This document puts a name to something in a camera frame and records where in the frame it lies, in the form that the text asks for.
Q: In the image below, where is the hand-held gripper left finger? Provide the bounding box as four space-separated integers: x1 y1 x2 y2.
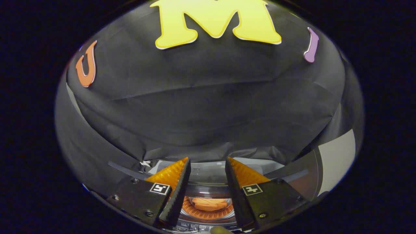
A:
107 157 191 227

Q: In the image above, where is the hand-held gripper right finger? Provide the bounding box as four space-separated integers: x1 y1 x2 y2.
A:
225 157 307 229

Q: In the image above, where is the yellow polo shirt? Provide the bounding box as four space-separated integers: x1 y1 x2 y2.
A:
191 197 230 212

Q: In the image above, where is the dark transparent washing machine lid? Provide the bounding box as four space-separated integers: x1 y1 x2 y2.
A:
109 158 309 228

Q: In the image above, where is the black backdrop cloth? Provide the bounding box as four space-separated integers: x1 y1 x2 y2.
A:
54 0 363 195

